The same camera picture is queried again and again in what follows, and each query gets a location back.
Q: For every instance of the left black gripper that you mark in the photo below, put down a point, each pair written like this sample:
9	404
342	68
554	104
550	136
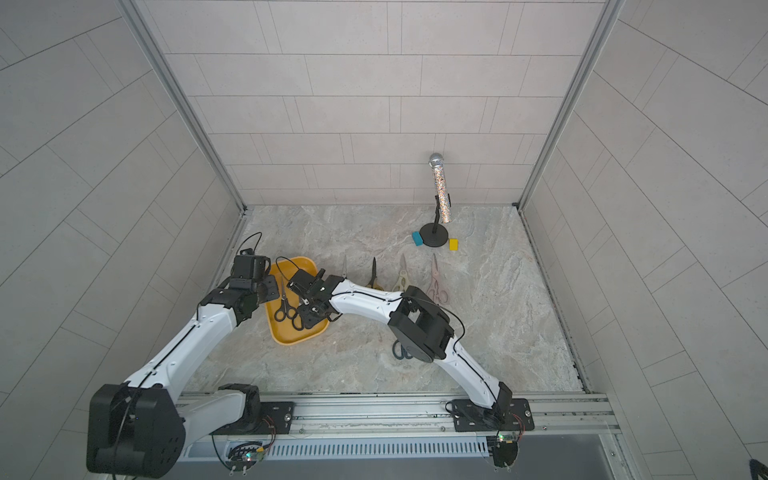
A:
274	292

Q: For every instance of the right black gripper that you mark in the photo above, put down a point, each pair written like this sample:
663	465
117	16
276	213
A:
309	314

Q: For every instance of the black ring handled scissors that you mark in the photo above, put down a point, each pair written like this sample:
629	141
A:
285	311

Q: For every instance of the yellow plastic storage box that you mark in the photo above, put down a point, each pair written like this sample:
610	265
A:
284	333

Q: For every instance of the yellow handled scissors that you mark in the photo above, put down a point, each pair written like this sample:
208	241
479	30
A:
372	283

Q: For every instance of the cream handled kitchen scissors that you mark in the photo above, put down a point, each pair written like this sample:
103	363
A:
403	280

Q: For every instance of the dark blue handled scissors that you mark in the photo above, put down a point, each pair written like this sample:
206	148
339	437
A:
400	352

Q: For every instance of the pink handled scissors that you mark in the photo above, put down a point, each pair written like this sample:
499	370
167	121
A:
436	291

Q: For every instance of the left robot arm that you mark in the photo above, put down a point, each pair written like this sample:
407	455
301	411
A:
136	429

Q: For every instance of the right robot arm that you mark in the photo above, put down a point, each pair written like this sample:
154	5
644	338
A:
421	326

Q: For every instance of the glitter microphone on stand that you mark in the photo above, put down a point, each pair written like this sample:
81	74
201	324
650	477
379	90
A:
435	234

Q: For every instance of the left controller board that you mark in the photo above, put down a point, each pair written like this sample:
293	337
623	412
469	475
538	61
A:
241	458

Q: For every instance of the controller board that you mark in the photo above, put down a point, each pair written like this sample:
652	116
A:
241	458
503	451

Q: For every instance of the right controller board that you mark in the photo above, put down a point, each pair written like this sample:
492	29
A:
503	451

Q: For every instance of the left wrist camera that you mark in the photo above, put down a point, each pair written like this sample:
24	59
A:
248	267

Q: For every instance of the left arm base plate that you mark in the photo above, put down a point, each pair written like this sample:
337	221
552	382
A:
272	418

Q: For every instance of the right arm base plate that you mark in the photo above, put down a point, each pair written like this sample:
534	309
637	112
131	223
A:
468	417

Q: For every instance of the aluminium mounting rail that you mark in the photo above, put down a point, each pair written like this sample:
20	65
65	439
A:
401	415

